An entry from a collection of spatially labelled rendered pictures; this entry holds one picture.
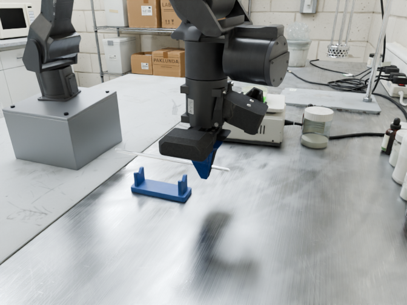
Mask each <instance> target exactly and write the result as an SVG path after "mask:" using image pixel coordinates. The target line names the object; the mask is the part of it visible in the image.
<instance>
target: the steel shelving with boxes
mask: <svg viewBox="0 0 407 305"><path fill-rule="evenodd" d="M103 1H104V8H105V15H106V20H107V25H106V26H98V27H97V25H96V18H95V13H94V4H93V0H90V3H91V11H92V17H93V25H94V26H93V28H94V33H95V38H96V46H97V52H98V60H99V69H100V77H101V82H102V83H104V76H107V75H105V74H108V73H111V74H112V75H115V73H117V74H116V75H119V76H116V75H115V76H114V77H121V76H120V75H122V76H124V75H125V74H126V73H127V74H128V73H129V72H131V71H132V73H130V74H142V75H143V74H144V75H151V76H152V75H153V76H166V77H181V78H185V49H184V48H173V47H167V48H162V49H160V50H156V51H145V52H138V53H136V37H127V36H120V34H119V31H138V30H137V29H143V30H145V29H152V30H154V29H157V30H158V31H157V32H173V31H171V30H175V29H177V28H178V26H180V24H181V22H182V21H181V20H180V19H179V18H178V16H177V14H176V13H175V11H174V9H173V7H172V6H171V4H170V2H169V0H103ZM115 27H116V28H115ZM104 28H105V29H104ZM107 28H109V29H110V28H113V29H117V37H114V38H107V39H103V40H102V43H103V46H104V53H105V59H106V63H107V71H106V72H108V73H106V72H105V71H102V63H101V54H100V49H99V41H98V29H103V30H106V29H107ZM120 28H121V29H124V28H129V29H131V28H134V29H136V30H132V29H131V30H128V29H127V30H121V29H120ZM159 28H161V29H159ZM163 28H164V29H163ZM113 29H112V30H113ZM110 30H111V29H110ZM159 30H166V31H159ZM167 30H170V31H167ZM140 31H142V30H140ZM148 31H150V30H148ZM155 31H156V30H155ZM104 72H105V73H104ZM113 73H114V74H113ZM118 73H119V74H118ZM112 75H109V76H112Z"/></svg>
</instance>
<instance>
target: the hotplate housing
mask: <svg viewBox="0 0 407 305"><path fill-rule="evenodd" d="M285 109H286V104H285ZM285 109H284V112H282V113H275V112H266V114H265V116H264V118H263V121H262V123H261V124H260V127H259V129H258V131H257V134H255V135H250V134H247V133H246V132H245V131H244V130H242V129H240V128H237V127H235V126H232V125H230V124H229V123H226V122H224V124H223V126H222V129H226V130H231V132H230V134H229V135H228V137H227V138H226V139H225V140H224V141H230V142H242V143H253V144H260V145H272V146H280V143H281V142H282V139H283V129H284V126H287V125H294V122H293V121H290V120H286V119H285Z"/></svg>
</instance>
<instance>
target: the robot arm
mask: <svg viewBox="0 0 407 305"><path fill-rule="evenodd" d="M169 2H170V4H171V6H172V7H173V9H174V11H175V13H176V14H177V16H178V18H179V19H180V20H181V21H182V22H181V24H180V26H178V28H177V29H175V31H174V32H172V34H171V38H172V39H176V40H177V41H178V40H183V41H185V83H184V84H183V85H181V86H180V93H182V94H185V106H186V112H185V113H183V115H181V116H180V118H181V122H182V123H189V124H190V127H189V128H188V129H182V128H173V129H172V130H171V131H170V132H168V133H167V134H166V135H164V136H163V138H161V139H160V140H159V153H160V154H161V155H163V156H169V157H175V158H180V159H187V160H191V161H192V163H193V165H194V167H195V169H196V171H197V173H198V175H199V176H200V178H201V179H205V180H206V179H207V178H208V177H209V176H210V172H211V169H210V166H211V165H213V162H214V159H215V156H216V152H217V150H218V149H219V147H220V146H221V144H222V143H223V140H225V139H226V138H227V137H228V135H229V134H230V132H231V130H226V129H222V126H223V124H224V122H226V123H229V124H230V125H232V126H235V127H237V128H240V129H242V130H244V131H245V132H246V133H247V134H250V135H255V134H257V131H258V129H259V127H260V124H261V123H262V121H263V118H264V116H265V114H266V112H267V109H268V105H267V102H263V90H261V89H258V88H256V87H253V88H252V89H250V90H249V92H247V93H246V94H244V92H241V93H238V92H236V91H233V90H232V87H233V86H234V82H232V81H229V82H228V76H229V78H230V79H231V80H233V81H237V82H245V83H249V84H257V85H264V86H269V87H278V86H279V85H280V84H281V83H282V81H283V80H284V77H285V75H286V72H287V69H288V64H289V59H290V52H289V51H288V43H287V40H286V38H285V37H284V35H283V34H284V25H283V24H271V25H253V22H252V20H251V19H250V17H249V16H248V13H247V12H246V10H245V9H244V7H243V5H242V3H241V2H240V0H169ZM73 4H74V0H41V12H40V14H39V15H38V16H37V17H36V19H35V20H34V21H33V22H32V23H31V24H30V27H29V31H28V36H27V43H26V46H25V50H24V54H23V57H22V61H23V63H24V65H25V67H26V69H27V70H28V71H32V72H35V73H36V77H37V80H38V84H39V87H40V91H41V94H42V96H40V97H38V98H37V99H38V100H41V101H55V102H66V101H68V100H70V99H71V98H72V97H74V96H76V95H77V94H79V93H80V92H81V90H79V89H78V85H77V82H76V76H75V74H74V73H73V71H72V68H71V65H73V64H77V63H78V53H79V44H80V41H81V36H80V35H79V34H78V33H77V32H76V30H75V28H74V26H73V24H72V23H71V17H72V12H73ZM222 18H226V19H222ZM218 19H221V20H218Z"/></svg>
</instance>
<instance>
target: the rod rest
mask: <svg viewBox="0 0 407 305"><path fill-rule="evenodd" d="M133 176H134V183H133V184H132V185H131V192H136V193H140V194H145V195H150V196H154V197H160V198H165V199H169V200H174V201H177V202H186V200H187V198H188V197H189V196H190V195H191V193H192V188H191V187H188V186H187V174H184V175H183V176H182V180H178V181H177V185H176V184H172V183H166V182H160V181H156V180H150V179H145V173H144V167H143V166H141V167H140V168H139V171H138V172H134V173H133Z"/></svg>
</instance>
